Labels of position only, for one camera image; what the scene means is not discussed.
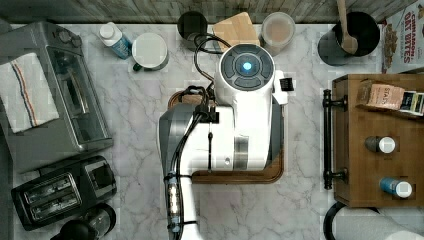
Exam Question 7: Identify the pink tea packet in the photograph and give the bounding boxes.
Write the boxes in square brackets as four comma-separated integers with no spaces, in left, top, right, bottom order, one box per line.
[356,79,405,110]

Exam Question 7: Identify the blue white-capped spice bottle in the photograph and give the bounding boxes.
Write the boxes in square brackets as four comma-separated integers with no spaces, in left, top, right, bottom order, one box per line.
[379,177,412,198]

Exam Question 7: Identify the black coffee grinder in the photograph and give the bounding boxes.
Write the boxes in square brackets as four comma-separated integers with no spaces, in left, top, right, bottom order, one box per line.
[50,203,116,240]

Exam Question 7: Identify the small dark tea packets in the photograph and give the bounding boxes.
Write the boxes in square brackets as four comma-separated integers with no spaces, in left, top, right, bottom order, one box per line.
[400,91,423,116]

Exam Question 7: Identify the black utensil pot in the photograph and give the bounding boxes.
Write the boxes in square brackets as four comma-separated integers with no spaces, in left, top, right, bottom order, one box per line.
[317,12,380,66]

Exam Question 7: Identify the dark empty cup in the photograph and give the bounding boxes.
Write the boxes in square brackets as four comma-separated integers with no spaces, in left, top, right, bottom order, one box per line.
[177,11,208,51]

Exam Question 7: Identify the wooden cutting board tray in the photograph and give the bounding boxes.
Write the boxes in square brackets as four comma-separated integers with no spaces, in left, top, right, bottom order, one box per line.
[157,91,284,184]

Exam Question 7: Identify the white lidded mug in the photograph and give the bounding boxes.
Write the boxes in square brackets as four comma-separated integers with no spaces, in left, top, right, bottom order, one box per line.
[132,33,169,71]

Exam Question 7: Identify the black drawer handle bar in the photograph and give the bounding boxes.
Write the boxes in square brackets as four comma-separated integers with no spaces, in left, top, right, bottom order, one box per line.
[322,89,348,190]

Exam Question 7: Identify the black two-slot toaster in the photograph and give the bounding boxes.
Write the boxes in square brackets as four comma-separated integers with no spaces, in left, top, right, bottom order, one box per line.
[11,156,117,231]

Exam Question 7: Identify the striped white dish towel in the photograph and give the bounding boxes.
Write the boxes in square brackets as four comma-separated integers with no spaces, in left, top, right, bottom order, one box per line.
[0,53,59,133]

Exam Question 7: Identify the cinnamon oat bites cereal box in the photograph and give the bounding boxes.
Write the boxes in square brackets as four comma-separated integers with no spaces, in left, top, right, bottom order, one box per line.
[382,0,424,74]

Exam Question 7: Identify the wooden spoon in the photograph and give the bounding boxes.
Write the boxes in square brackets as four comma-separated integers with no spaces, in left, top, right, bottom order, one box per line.
[336,0,358,54]

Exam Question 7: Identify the clear plastic lidded jar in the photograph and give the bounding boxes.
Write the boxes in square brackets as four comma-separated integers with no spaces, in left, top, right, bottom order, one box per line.
[260,12,296,56]

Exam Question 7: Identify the white blue plastic bottle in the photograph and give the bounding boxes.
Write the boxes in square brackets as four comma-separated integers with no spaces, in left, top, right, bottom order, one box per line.
[99,22,132,59]

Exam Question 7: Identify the grey white-capped spice bottle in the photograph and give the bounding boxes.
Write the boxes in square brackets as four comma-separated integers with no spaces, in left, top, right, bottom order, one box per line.
[365,136,396,154]

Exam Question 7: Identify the wooden drawer cabinet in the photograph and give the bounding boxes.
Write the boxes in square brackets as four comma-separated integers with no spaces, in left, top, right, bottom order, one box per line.
[332,74,424,207]

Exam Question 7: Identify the silver toaster oven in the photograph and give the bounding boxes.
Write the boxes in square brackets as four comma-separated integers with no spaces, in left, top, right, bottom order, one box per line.
[1,22,113,173]

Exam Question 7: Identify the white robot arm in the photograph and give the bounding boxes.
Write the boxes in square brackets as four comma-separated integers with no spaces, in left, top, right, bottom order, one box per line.
[157,43,288,240]

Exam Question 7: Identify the wooden lid canister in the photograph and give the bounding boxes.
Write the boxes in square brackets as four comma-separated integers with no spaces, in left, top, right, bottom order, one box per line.
[212,12,260,46]

